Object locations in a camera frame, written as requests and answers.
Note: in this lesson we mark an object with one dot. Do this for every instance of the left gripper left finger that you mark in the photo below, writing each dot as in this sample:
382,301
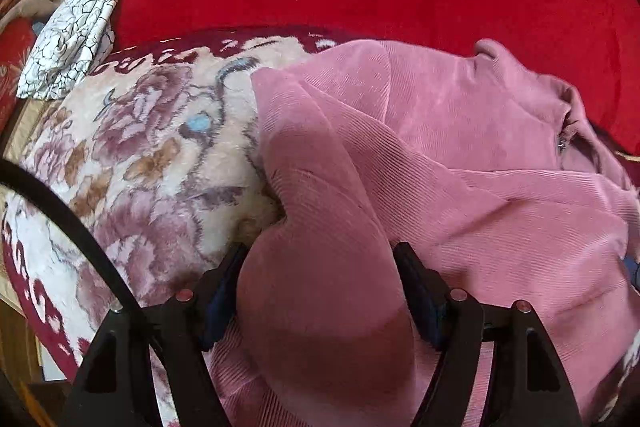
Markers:
114,385

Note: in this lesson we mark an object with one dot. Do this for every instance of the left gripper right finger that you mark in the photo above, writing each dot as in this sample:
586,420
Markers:
527,384

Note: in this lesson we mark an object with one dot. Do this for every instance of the pink corduroy jacket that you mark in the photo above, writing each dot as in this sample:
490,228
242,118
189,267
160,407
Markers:
489,171

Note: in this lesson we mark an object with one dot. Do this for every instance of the floral plush blanket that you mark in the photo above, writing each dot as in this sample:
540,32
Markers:
156,153

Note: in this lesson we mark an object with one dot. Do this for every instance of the white crackle-pattern folded cloth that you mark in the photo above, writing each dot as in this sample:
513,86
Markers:
74,40

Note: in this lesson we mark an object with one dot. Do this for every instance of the red patterned bag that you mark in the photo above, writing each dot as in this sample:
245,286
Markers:
15,45

